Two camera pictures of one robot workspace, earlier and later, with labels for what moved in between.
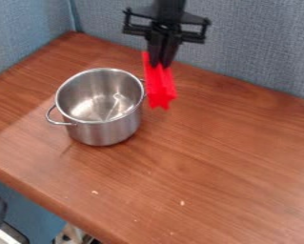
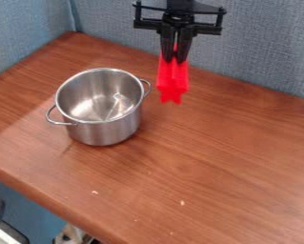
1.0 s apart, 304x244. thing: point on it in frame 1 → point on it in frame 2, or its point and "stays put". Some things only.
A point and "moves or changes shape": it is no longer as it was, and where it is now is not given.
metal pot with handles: [99, 104] stays put
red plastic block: [161, 84] moves or changes shape
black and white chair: [2, 233] stays put
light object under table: [73, 235] stays put
